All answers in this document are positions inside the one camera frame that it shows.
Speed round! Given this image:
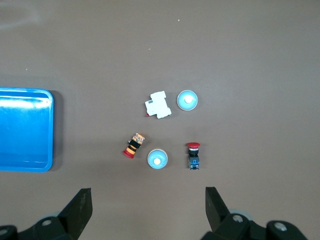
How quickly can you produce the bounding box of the blue plastic tray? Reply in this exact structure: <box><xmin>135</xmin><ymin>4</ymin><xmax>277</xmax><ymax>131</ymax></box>
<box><xmin>0</xmin><ymin>86</ymin><xmax>55</xmax><ymax>173</ymax></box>

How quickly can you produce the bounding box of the red mushroom push button switch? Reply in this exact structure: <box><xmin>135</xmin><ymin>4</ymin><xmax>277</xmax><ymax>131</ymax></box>
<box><xmin>186</xmin><ymin>142</ymin><xmax>201</xmax><ymax>171</ymax></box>

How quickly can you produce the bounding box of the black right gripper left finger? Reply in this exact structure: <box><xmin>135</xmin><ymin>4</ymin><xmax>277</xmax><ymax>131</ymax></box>
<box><xmin>17</xmin><ymin>187</ymin><xmax>94</xmax><ymax>240</ymax></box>

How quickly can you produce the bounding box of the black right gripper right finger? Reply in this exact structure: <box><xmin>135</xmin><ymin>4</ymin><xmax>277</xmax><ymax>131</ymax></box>
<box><xmin>201</xmin><ymin>186</ymin><xmax>267</xmax><ymax>240</ymax></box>

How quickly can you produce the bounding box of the orange black emergency stop button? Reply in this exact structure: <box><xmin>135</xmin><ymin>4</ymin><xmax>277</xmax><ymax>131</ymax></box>
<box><xmin>122</xmin><ymin>132</ymin><xmax>146</xmax><ymax>159</ymax></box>

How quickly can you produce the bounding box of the blue dome call bell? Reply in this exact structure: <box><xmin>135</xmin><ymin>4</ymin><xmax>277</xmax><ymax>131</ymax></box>
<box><xmin>176</xmin><ymin>89</ymin><xmax>199</xmax><ymax>112</ymax></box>
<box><xmin>146</xmin><ymin>148</ymin><xmax>168</xmax><ymax>170</ymax></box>

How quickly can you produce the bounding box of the white circuit breaker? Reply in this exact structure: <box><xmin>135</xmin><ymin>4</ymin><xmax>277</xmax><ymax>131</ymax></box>
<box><xmin>144</xmin><ymin>90</ymin><xmax>173</xmax><ymax>120</ymax></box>

